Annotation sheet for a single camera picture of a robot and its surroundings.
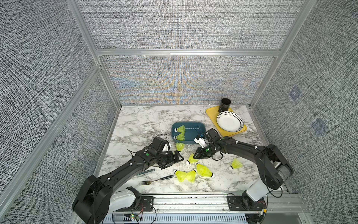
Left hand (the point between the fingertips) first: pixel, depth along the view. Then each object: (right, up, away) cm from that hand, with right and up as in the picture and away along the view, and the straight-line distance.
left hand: (180, 161), depth 79 cm
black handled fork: (-19, -12, 0) cm, 23 cm away
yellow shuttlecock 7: (+6, -9, +3) cm, 11 cm away
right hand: (+9, +2, +8) cm, 12 cm away
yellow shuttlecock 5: (+14, -7, +4) cm, 16 cm away
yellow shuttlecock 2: (+1, +16, +21) cm, 27 cm away
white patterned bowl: (+38, +22, +28) cm, 52 cm away
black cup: (+35, +35, +31) cm, 59 cm away
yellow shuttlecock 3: (0, +12, +17) cm, 21 cm away
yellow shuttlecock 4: (+7, -1, +8) cm, 10 cm away
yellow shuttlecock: (0, +6, +13) cm, 15 cm away
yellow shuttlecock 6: (0, -10, +4) cm, 11 cm away
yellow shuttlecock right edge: (+33, -3, +5) cm, 34 cm away
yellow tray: (+27, +29, +37) cm, 54 cm away
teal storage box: (+9, +16, +24) cm, 30 cm away
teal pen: (-21, -8, +5) cm, 23 cm away
